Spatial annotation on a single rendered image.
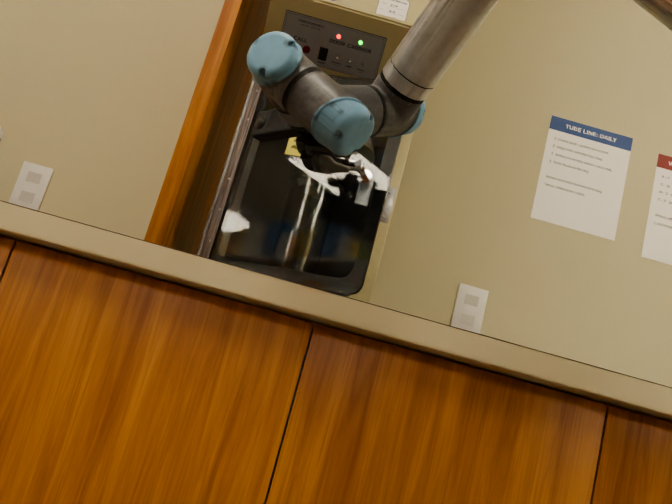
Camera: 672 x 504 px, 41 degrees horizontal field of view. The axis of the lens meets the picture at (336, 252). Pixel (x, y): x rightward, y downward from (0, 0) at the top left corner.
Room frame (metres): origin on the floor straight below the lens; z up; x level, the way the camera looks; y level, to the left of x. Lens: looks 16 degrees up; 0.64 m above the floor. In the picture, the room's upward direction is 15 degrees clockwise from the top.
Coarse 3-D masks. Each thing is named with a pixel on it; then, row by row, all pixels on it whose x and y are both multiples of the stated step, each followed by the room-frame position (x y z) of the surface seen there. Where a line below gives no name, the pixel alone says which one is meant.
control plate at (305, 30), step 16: (288, 16) 1.47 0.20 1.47; (304, 16) 1.46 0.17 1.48; (288, 32) 1.49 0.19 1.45; (304, 32) 1.48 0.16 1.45; (320, 32) 1.48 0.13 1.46; (336, 32) 1.47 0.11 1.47; (352, 32) 1.47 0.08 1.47; (336, 48) 1.49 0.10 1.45; (352, 48) 1.49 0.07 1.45; (368, 48) 1.48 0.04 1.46; (320, 64) 1.52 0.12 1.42; (336, 64) 1.51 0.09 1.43; (352, 64) 1.51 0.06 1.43; (368, 64) 1.50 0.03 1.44
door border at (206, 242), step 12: (252, 84) 1.54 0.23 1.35; (252, 96) 1.54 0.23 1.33; (252, 108) 1.53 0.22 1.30; (240, 132) 1.54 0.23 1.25; (240, 144) 1.53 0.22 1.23; (228, 156) 1.53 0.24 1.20; (240, 156) 1.53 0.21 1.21; (228, 168) 1.54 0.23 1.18; (228, 180) 1.53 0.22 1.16; (216, 192) 1.54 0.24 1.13; (228, 192) 1.53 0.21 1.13; (216, 204) 1.54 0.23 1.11; (216, 216) 1.53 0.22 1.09; (216, 228) 1.53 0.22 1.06; (204, 240) 1.54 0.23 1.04; (204, 252) 1.53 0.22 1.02
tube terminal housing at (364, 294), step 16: (336, 0) 1.55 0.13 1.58; (352, 0) 1.55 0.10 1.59; (368, 0) 1.55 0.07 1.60; (416, 0) 1.56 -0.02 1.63; (416, 16) 1.56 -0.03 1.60; (400, 144) 1.56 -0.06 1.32; (400, 160) 1.56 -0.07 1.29; (400, 176) 1.56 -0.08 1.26; (384, 224) 1.56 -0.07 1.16; (384, 240) 1.56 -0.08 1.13; (368, 272) 1.56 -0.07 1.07; (368, 288) 1.56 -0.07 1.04
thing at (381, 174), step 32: (256, 160) 1.52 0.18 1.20; (288, 160) 1.50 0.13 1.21; (384, 160) 1.44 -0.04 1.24; (256, 192) 1.51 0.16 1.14; (288, 192) 1.49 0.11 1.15; (320, 192) 1.47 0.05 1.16; (352, 192) 1.45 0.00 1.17; (384, 192) 1.43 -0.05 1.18; (224, 224) 1.53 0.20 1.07; (256, 224) 1.51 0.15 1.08; (288, 224) 1.49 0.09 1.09; (320, 224) 1.47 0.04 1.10; (352, 224) 1.45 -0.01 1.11; (224, 256) 1.52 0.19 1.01; (256, 256) 1.50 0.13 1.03; (288, 256) 1.48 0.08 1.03; (320, 256) 1.46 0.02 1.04; (352, 256) 1.44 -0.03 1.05; (320, 288) 1.46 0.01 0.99; (352, 288) 1.44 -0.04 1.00
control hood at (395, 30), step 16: (272, 0) 1.45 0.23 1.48; (288, 0) 1.45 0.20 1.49; (304, 0) 1.44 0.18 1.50; (320, 0) 1.44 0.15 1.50; (272, 16) 1.47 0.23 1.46; (320, 16) 1.46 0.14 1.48; (336, 16) 1.45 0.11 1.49; (352, 16) 1.45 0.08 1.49; (368, 16) 1.44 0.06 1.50; (384, 16) 1.44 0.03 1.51; (368, 32) 1.46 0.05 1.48; (384, 32) 1.46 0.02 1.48; (400, 32) 1.45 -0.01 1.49; (384, 48) 1.48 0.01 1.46; (384, 64) 1.50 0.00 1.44
